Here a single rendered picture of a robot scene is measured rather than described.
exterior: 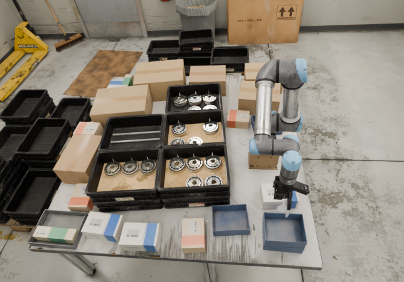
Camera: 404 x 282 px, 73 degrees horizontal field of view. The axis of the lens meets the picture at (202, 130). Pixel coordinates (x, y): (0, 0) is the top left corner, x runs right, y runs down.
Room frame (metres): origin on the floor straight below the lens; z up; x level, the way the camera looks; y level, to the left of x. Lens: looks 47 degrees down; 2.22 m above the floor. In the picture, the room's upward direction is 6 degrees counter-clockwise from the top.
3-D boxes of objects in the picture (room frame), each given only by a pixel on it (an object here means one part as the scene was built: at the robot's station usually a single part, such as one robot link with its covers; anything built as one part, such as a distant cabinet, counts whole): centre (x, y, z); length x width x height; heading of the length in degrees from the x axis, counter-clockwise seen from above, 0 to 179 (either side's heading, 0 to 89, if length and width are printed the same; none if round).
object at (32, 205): (1.26, 1.40, 0.26); 0.40 x 0.30 x 0.23; 170
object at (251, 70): (1.84, -0.56, 0.78); 0.30 x 0.22 x 0.16; 82
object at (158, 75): (1.94, 0.30, 0.80); 0.40 x 0.30 x 0.20; 88
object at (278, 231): (0.55, -0.36, 0.80); 0.20 x 0.15 x 0.07; 81
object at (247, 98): (1.60, -0.47, 0.78); 0.30 x 0.22 x 0.16; 74
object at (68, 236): (0.69, 0.88, 0.73); 0.24 x 0.06 x 0.06; 78
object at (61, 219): (0.73, 0.88, 0.72); 0.27 x 0.20 x 0.05; 79
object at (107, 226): (0.71, 0.61, 0.74); 0.20 x 0.12 x 0.09; 76
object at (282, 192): (0.64, -0.35, 1.08); 0.09 x 0.08 x 0.12; 79
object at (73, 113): (2.05, 1.27, 0.31); 0.40 x 0.30 x 0.34; 170
